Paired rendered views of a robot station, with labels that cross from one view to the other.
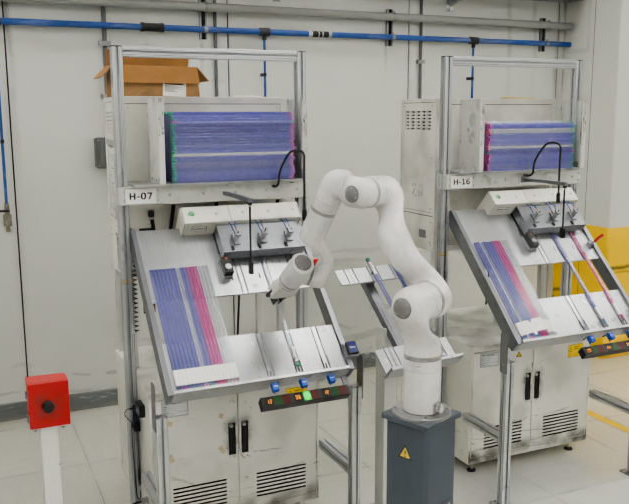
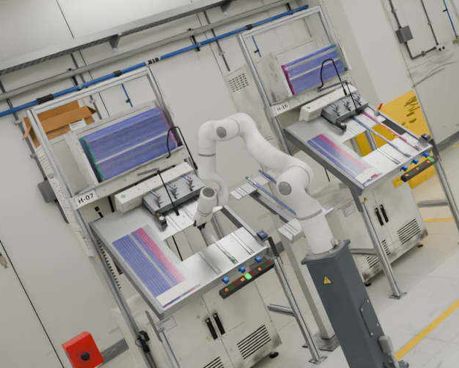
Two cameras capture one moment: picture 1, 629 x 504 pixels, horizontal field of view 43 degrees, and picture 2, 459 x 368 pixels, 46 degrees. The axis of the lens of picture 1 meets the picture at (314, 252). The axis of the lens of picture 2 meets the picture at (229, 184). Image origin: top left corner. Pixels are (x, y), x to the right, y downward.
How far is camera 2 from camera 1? 19 cm
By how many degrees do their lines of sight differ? 5
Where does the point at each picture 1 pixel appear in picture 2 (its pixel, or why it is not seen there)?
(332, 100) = (178, 98)
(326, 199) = (206, 144)
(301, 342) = (229, 245)
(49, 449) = not seen: outside the picture
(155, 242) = (108, 224)
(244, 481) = (231, 353)
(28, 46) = not seen: outside the picture
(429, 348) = (312, 207)
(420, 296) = (292, 175)
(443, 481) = (357, 288)
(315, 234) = (209, 170)
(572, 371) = (401, 196)
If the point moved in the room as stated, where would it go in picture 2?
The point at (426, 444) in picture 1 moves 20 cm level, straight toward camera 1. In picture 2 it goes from (337, 267) to (346, 282)
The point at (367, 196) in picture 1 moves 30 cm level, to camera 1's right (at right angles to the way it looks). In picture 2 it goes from (231, 128) to (291, 103)
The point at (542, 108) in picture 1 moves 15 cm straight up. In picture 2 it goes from (310, 44) to (303, 25)
